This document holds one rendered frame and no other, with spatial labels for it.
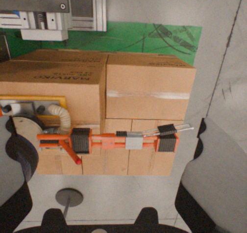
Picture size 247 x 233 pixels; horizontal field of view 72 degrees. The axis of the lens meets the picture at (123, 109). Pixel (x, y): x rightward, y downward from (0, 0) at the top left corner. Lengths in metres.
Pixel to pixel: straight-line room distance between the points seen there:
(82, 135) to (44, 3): 0.45
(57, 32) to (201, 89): 1.58
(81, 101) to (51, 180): 2.01
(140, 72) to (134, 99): 0.20
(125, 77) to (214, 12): 1.03
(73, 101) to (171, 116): 0.79
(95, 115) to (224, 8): 1.47
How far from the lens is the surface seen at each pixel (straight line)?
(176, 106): 1.29
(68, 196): 2.84
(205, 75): 1.92
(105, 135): 0.69
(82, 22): 1.43
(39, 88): 0.80
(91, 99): 0.76
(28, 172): 0.65
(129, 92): 1.17
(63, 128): 0.75
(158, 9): 1.67
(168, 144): 0.73
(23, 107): 0.81
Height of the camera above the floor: 1.63
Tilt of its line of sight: 63 degrees down
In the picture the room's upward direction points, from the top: 175 degrees clockwise
